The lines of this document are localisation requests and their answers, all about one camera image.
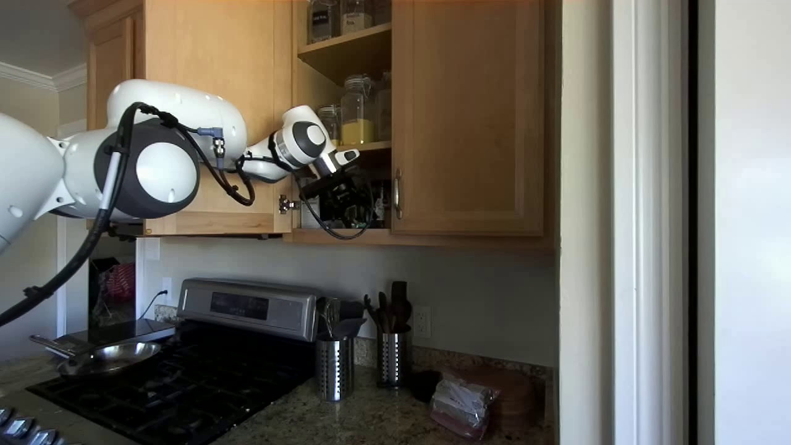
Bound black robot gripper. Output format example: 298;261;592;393
298;147;370;225

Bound wooden cabinet door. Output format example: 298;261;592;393
144;0;294;234
393;0;547;238

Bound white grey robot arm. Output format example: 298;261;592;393
0;79;360;250

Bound closed wooden cabinet door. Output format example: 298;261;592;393
393;0;547;238

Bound small glass jar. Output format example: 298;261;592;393
315;103;338;144

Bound glass jar yellow contents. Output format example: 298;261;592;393
341;73;372;146

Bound steel utensil holder back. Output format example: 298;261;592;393
377;332;413;386

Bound steel utensil holder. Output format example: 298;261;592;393
377;332;413;386
315;338;355;403

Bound steel utensil holder front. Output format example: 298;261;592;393
315;338;355;403

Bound stainless steel stove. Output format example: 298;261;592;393
8;278;320;445

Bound silver frying pan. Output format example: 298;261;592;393
30;334;161;375

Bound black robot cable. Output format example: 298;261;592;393
0;102;257;328

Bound white door frame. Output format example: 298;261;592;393
612;0;686;445

